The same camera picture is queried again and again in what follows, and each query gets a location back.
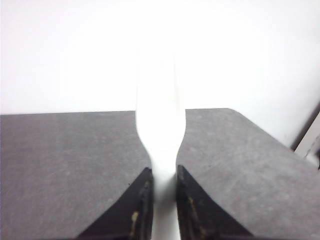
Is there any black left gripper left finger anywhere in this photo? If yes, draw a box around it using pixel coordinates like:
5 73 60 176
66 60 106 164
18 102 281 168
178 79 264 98
76 167 153 240

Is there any white plastic fork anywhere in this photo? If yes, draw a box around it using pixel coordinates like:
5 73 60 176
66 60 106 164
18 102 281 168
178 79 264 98
135 46 186 240

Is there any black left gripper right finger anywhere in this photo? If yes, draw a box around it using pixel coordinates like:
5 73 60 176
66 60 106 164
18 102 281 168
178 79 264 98
176 165 253 240

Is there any white metal frame post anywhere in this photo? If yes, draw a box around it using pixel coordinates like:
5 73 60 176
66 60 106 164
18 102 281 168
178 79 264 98
290 102 320 158

